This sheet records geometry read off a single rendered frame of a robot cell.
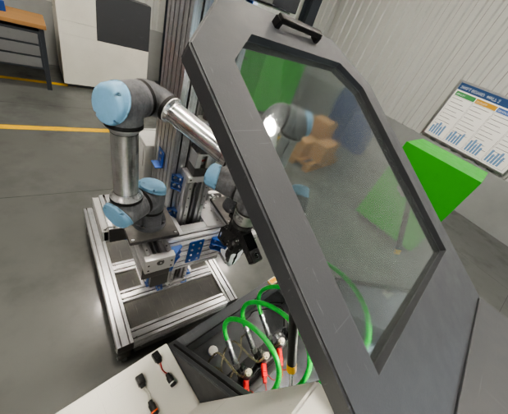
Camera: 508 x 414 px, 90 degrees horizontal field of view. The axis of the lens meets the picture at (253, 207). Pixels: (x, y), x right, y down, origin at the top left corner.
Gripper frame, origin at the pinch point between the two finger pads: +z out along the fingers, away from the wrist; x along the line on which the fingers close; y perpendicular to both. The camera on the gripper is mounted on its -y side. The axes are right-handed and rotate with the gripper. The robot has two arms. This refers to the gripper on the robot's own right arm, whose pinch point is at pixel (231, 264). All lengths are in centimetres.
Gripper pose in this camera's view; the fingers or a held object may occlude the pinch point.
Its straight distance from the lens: 93.6
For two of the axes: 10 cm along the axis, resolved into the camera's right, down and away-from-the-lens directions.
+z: -3.1, 7.5, 5.8
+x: -7.0, 2.3, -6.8
